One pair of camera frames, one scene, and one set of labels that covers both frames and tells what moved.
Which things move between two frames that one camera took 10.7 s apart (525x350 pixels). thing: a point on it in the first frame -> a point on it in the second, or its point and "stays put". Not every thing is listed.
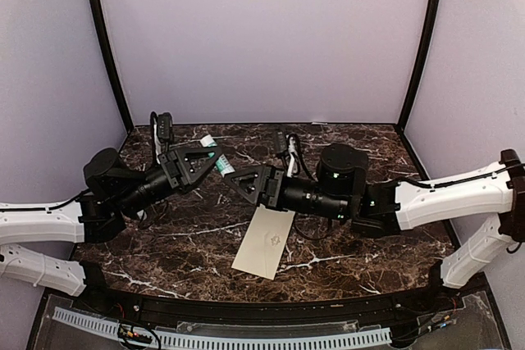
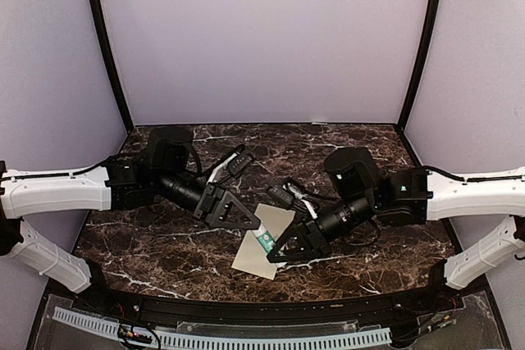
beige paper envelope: x=262 y=249 stays put
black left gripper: x=178 y=168 -> x=216 y=213
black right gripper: x=265 y=174 -> x=312 y=242
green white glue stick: x=223 y=163 -> x=265 y=238
